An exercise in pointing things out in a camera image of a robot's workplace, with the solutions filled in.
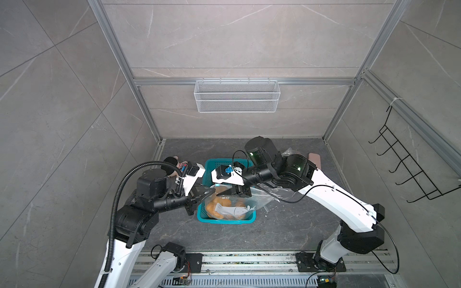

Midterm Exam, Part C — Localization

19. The white wire mesh shelf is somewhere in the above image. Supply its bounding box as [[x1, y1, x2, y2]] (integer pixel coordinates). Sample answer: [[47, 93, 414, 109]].
[[194, 80, 281, 114]]

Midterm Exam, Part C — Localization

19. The pink rectangular box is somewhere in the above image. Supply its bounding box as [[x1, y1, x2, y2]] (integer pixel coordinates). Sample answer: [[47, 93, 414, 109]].
[[308, 153, 322, 170]]

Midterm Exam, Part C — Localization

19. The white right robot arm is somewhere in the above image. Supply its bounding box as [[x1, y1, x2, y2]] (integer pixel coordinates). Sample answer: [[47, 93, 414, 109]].
[[211, 136, 391, 271]]

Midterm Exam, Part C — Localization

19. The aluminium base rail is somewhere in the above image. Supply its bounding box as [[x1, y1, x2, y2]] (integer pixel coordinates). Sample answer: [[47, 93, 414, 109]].
[[105, 251, 406, 288]]

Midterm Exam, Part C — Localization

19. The teal plastic basket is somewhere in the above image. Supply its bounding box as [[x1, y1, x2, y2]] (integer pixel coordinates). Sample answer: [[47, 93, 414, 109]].
[[196, 159, 257, 226]]

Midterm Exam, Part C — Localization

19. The clear zipper bag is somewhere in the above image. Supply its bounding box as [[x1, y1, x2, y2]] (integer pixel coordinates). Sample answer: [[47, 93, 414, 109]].
[[204, 184, 275, 221]]

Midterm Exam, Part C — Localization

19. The black wire hook rack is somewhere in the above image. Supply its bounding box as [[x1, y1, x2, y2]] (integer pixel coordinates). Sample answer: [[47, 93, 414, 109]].
[[368, 105, 461, 204]]

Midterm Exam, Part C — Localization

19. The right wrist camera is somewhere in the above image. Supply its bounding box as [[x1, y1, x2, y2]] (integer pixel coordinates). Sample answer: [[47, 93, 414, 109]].
[[211, 162, 246, 186]]

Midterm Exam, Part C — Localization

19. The plush doll pink black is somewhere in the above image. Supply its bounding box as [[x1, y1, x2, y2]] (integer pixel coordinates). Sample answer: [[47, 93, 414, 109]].
[[162, 156, 187, 178]]

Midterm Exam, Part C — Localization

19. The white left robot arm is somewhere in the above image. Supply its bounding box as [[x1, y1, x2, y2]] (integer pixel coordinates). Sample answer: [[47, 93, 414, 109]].
[[95, 161, 212, 288]]

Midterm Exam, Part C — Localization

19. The black corrugated cable hose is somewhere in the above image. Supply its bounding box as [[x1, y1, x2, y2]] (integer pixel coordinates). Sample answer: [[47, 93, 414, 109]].
[[98, 161, 184, 288]]

